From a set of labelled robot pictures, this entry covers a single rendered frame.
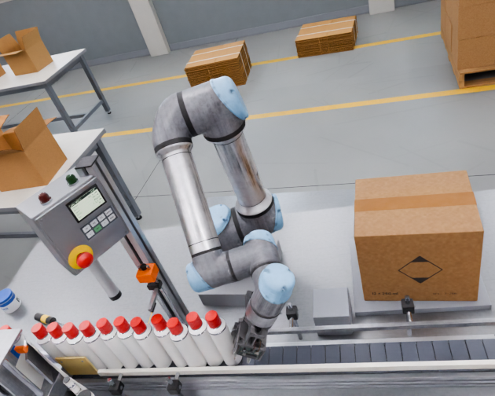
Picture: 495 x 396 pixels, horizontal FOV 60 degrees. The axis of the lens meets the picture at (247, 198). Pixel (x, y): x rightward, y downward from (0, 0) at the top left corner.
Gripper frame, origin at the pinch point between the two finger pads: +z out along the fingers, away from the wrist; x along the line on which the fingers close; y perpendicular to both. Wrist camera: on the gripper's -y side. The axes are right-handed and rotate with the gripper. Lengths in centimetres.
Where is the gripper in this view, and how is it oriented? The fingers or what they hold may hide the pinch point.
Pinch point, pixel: (241, 348)
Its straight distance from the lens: 123.1
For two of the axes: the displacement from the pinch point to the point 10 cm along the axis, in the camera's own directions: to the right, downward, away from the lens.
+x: 9.6, 2.7, 0.7
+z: -2.5, 7.2, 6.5
